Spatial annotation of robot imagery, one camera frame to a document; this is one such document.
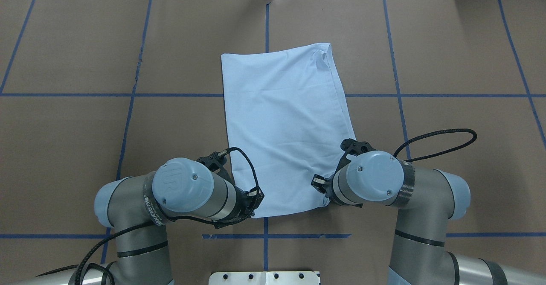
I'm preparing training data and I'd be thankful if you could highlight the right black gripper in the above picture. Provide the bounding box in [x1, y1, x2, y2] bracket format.
[311, 173, 342, 206]

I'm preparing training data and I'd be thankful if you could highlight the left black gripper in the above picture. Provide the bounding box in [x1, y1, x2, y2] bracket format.
[230, 186, 264, 224]

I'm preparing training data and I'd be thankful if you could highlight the light blue t-shirt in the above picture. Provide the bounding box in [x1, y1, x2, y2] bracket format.
[221, 43, 355, 218]

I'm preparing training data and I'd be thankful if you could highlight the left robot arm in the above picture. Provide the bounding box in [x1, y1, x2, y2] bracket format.
[20, 151, 264, 285]

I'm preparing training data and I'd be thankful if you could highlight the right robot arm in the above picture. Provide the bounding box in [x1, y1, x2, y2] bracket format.
[311, 150, 545, 285]

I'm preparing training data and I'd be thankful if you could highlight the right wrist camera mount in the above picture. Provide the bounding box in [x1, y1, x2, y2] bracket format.
[337, 138, 376, 169]

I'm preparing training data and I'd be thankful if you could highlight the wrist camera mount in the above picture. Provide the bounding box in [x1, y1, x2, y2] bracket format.
[337, 138, 376, 169]
[195, 149, 235, 185]

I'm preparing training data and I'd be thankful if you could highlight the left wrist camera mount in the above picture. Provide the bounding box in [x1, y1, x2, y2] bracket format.
[195, 149, 235, 185]

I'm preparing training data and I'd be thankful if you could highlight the white pedestal column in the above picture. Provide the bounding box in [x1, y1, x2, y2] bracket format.
[208, 271, 321, 285]

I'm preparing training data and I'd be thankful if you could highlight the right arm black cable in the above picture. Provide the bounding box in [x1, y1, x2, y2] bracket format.
[392, 128, 478, 163]

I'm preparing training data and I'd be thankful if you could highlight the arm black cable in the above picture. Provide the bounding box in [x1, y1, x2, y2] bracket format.
[392, 128, 478, 163]
[68, 147, 265, 285]

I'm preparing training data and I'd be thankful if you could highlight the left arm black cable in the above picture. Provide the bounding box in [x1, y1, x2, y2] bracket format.
[68, 147, 265, 285]

